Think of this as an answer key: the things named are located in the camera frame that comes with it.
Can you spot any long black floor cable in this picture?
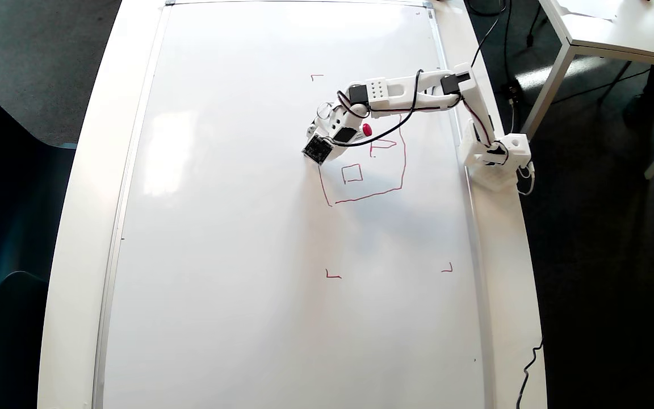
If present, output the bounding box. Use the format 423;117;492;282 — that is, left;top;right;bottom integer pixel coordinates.
553;66;654;106

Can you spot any large dark blue chair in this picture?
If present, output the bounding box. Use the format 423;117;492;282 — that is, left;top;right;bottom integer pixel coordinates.
0;76;78;312

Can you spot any large white whiteboard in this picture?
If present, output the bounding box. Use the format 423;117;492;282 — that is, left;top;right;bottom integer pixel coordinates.
91;0;495;409

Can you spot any straight black floor cable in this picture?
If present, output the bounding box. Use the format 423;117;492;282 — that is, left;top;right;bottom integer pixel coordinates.
502;0;519;135

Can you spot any white cable at base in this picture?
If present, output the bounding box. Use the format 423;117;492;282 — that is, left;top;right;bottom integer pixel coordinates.
516;161;536;197

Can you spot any black camera cable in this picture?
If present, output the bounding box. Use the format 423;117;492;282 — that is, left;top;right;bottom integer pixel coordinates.
336;17;501;148

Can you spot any black cable with plug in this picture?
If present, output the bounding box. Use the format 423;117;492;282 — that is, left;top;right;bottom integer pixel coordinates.
526;0;542;47

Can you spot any looped black floor cable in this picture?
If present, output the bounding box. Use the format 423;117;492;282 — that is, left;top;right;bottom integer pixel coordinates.
464;0;510;17

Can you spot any white side table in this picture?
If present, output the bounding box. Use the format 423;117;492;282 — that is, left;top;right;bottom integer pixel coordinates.
536;0;654;180

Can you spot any thin black table cable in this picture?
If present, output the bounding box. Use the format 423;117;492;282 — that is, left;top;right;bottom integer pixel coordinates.
516;339;544;409

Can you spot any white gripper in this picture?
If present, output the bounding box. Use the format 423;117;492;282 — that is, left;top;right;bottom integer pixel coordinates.
306;101;366;147

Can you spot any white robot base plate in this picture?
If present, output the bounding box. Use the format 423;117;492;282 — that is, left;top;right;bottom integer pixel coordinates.
466;164;525;192

